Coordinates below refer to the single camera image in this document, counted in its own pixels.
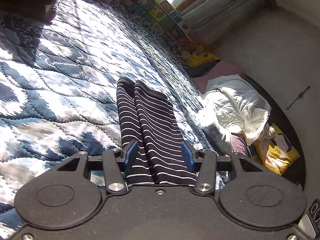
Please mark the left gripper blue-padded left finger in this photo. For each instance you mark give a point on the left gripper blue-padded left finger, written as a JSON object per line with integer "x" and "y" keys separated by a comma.
{"x": 115, "y": 164}

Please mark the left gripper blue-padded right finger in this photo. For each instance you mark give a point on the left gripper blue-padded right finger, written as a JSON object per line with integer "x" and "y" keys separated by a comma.
{"x": 204, "y": 162}

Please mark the black white striped garment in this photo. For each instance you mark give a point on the black white striped garment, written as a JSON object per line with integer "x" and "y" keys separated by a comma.
{"x": 146, "y": 116}

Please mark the purple garment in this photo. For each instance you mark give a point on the purple garment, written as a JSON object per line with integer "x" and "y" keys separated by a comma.
{"x": 238, "y": 144}

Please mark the white quilted blanket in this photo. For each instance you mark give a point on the white quilted blanket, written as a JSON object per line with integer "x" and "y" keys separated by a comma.
{"x": 232, "y": 104}

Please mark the yellow cartoon cushion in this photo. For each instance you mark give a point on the yellow cartoon cushion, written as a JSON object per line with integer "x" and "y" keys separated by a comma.
{"x": 275, "y": 150}

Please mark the pink pillow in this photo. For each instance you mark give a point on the pink pillow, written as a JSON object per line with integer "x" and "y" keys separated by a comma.
{"x": 222, "y": 68}

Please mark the yellow plush toy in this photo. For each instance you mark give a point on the yellow plush toy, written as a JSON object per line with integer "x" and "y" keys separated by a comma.
{"x": 197, "y": 57}

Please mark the blue white quilted bedspread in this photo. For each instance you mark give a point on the blue white quilted bedspread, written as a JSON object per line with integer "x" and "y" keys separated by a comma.
{"x": 58, "y": 88}

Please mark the grey window curtain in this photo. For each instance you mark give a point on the grey window curtain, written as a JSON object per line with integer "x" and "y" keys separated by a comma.
{"x": 211, "y": 20}

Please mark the colourful alphabet foam mat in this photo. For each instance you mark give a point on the colourful alphabet foam mat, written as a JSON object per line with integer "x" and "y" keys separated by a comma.
{"x": 166, "y": 20}

